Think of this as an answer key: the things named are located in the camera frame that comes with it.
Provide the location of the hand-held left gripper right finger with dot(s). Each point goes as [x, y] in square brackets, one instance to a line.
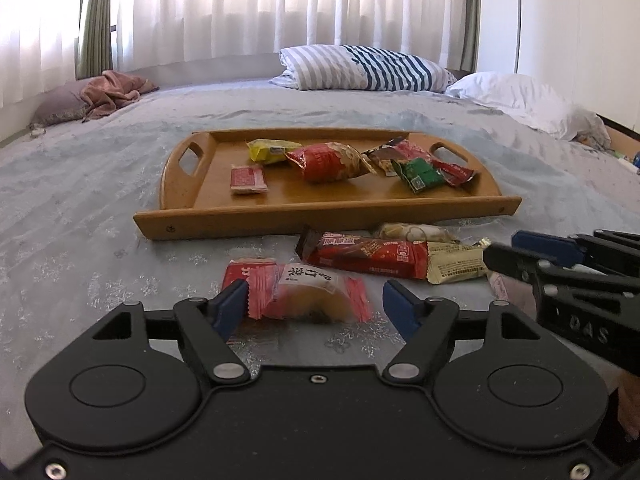
[400, 310]

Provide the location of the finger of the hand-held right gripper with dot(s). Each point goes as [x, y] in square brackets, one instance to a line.
[510, 260]
[545, 247]

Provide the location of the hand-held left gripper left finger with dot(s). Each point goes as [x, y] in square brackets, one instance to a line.
[232, 306]

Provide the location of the pink white snack packet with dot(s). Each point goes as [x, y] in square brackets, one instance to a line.
[510, 290]

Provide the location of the gold beige snack packet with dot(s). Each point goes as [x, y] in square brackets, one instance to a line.
[455, 267]

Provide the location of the long red brown bar packet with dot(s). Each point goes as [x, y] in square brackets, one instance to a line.
[370, 256]

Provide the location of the cream snack packet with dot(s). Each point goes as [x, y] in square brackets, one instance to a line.
[410, 232]

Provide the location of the red clear-window pastry packet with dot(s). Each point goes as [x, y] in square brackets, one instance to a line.
[310, 292]

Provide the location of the brown and red biscuit bag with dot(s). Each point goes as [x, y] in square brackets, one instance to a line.
[450, 170]

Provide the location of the green snack packet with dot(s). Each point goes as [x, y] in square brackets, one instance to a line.
[420, 176]

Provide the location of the small red square packet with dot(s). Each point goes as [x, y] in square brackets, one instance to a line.
[247, 180]

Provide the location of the wooden tray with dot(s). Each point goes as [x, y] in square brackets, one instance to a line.
[320, 202]

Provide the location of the yellow snack packet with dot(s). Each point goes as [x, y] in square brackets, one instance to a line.
[270, 151]

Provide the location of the red peanut snack bag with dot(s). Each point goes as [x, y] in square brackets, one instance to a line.
[325, 162]

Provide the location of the person's right forearm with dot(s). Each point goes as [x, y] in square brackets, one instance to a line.
[629, 402]

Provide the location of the white pillow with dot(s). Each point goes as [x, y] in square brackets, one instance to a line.
[525, 100]

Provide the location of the light blue bedspread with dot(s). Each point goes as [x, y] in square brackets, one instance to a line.
[75, 210]

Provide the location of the blue striped pillow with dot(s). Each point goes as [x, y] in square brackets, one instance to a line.
[365, 67]

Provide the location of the green curtain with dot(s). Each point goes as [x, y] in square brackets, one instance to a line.
[95, 15]
[471, 15]

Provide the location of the pink crumpled cloth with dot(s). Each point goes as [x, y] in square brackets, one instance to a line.
[115, 90]

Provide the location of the small white object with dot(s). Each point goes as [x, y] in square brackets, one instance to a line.
[36, 132]

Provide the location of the purple pillow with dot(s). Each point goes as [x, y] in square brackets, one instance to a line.
[57, 105]

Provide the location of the sheer white curtain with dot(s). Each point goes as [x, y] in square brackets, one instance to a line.
[300, 5]
[35, 25]

